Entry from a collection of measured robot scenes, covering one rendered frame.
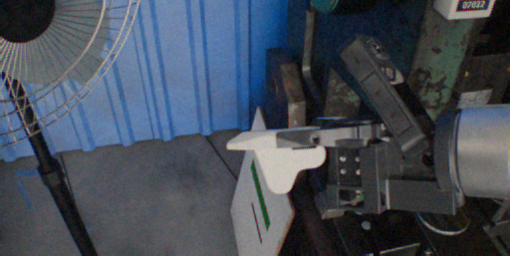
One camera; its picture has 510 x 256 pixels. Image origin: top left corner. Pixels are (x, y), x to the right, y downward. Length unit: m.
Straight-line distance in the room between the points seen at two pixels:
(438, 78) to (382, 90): 0.35
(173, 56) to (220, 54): 0.22
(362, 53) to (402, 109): 0.06
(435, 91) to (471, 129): 0.40
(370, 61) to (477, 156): 0.12
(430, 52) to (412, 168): 0.33
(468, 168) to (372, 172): 0.08
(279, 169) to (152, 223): 1.59
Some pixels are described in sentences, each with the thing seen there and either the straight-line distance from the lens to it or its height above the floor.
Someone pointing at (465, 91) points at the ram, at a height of 1.09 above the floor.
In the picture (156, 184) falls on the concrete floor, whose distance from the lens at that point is 2.10.
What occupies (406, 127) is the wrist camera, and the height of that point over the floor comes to 1.31.
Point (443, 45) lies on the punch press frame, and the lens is 0.69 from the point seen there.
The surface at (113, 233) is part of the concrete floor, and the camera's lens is 1.97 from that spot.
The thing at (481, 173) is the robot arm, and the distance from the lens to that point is 0.35.
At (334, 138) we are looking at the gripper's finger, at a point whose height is 1.30.
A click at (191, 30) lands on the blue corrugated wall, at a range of 1.93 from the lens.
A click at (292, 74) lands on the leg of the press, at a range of 1.18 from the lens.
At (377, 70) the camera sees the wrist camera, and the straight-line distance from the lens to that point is 0.38.
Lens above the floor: 1.54
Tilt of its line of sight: 39 degrees down
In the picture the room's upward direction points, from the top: straight up
